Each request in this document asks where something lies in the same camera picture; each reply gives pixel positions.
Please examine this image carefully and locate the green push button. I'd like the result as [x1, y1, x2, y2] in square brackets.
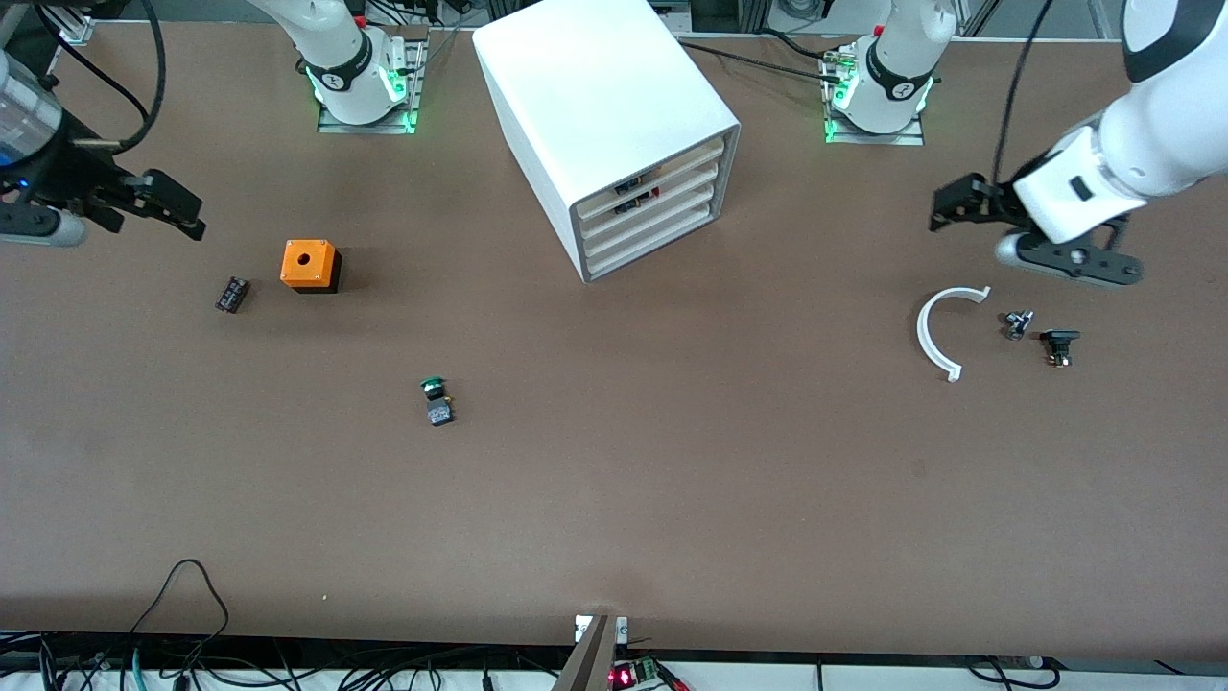
[420, 377, 457, 428]

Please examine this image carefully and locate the orange button box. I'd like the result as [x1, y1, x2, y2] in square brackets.
[280, 240, 343, 295]

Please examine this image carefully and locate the white curved plastic piece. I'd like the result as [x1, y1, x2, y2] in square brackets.
[916, 285, 992, 383]

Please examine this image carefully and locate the circuit board with red light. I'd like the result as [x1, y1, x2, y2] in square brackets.
[607, 657, 674, 691]

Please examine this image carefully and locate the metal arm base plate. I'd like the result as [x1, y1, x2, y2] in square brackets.
[317, 38, 426, 135]
[822, 48, 927, 147]

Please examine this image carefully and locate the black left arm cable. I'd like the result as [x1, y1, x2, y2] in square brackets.
[993, 0, 1056, 188]

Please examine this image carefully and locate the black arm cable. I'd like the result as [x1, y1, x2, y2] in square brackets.
[993, 0, 1056, 188]
[34, 0, 166, 155]

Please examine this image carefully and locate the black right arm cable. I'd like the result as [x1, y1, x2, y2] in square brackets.
[34, 0, 166, 155]

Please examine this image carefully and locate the small black switch part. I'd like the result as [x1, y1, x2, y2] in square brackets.
[1040, 328, 1082, 369]

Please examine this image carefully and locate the aluminium frame profile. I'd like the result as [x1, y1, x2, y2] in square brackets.
[34, 0, 97, 47]

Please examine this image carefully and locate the thin black cable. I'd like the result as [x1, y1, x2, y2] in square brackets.
[758, 27, 850, 60]

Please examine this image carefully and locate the black braided cable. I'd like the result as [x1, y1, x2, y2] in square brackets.
[676, 40, 845, 87]

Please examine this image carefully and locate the black looped cable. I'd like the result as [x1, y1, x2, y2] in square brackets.
[130, 560, 231, 663]

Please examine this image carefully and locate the camera mounting post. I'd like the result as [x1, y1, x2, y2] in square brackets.
[552, 614, 629, 691]

